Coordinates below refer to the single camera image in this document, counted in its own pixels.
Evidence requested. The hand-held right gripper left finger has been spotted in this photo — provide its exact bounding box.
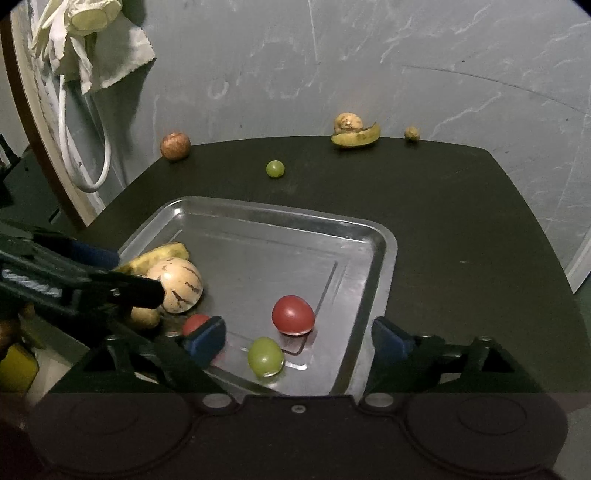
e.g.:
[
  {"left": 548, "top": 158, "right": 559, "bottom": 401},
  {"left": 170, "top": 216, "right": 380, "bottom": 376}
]
[{"left": 69, "top": 315, "right": 240, "bottom": 409}]

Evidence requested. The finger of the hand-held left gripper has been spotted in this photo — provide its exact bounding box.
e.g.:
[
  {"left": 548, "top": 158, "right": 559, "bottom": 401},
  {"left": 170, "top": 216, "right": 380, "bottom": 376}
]
[
  {"left": 92, "top": 272, "right": 165, "bottom": 309},
  {"left": 34, "top": 235, "right": 118, "bottom": 268}
]

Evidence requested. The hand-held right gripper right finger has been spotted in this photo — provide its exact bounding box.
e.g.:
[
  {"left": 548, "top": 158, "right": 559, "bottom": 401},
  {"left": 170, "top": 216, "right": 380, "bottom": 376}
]
[{"left": 362, "top": 316, "right": 540, "bottom": 409}]

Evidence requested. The red cherry tomato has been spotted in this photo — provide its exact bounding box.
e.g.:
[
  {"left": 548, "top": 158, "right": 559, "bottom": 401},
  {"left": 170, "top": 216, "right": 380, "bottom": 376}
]
[
  {"left": 182, "top": 314, "right": 212, "bottom": 337},
  {"left": 271, "top": 295, "right": 316, "bottom": 336}
]

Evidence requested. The striped pepino melon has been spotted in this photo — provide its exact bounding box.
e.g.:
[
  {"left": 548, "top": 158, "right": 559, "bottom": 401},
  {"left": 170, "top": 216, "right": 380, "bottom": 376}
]
[
  {"left": 145, "top": 257, "right": 204, "bottom": 315},
  {"left": 334, "top": 113, "right": 365, "bottom": 134}
]

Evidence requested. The yellow banana with sticker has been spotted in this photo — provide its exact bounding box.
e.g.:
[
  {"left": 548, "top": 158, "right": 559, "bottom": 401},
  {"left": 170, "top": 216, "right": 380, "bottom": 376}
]
[{"left": 113, "top": 242, "right": 191, "bottom": 275}]

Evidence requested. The metal tray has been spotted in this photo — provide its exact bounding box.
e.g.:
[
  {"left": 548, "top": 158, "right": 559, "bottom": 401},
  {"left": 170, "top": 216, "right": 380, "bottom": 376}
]
[{"left": 115, "top": 196, "right": 399, "bottom": 397}]

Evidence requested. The spotted banana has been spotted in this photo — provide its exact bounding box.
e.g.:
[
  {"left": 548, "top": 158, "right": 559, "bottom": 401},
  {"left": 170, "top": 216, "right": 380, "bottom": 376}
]
[{"left": 331, "top": 122, "right": 382, "bottom": 149}]

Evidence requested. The yellow sponge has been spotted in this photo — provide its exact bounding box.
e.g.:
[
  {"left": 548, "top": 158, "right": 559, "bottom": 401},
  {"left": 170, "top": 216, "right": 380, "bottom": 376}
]
[{"left": 0, "top": 344, "right": 40, "bottom": 393}]

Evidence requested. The brown round fruit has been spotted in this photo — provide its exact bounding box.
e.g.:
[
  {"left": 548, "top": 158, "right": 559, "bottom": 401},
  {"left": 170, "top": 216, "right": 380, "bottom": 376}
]
[{"left": 160, "top": 131, "right": 192, "bottom": 161}]

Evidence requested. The crumpled white rag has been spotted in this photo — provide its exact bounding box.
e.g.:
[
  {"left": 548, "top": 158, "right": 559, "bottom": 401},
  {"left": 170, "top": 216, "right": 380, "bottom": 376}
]
[{"left": 30, "top": 0, "right": 123, "bottom": 95}]

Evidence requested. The white hose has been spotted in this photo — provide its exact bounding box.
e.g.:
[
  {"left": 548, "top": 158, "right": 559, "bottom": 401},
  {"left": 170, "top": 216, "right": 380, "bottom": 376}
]
[{"left": 59, "top": 74, "right": 112, "bottom": 193}]

